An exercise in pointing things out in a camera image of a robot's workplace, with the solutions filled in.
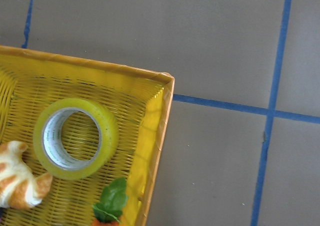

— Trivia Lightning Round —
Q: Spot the yellow transparent tape roll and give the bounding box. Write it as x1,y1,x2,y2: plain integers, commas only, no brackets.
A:
33,98,119,180

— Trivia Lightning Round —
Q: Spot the yellow woven plastic basket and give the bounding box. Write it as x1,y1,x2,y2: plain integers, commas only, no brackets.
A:
0,46,175,225

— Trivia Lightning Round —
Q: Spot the toy carrot with green leaves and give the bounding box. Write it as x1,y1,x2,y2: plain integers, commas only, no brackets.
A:
91,177,129,225

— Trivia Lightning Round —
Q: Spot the toy croissant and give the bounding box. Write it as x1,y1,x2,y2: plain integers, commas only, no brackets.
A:
0,141,53,210

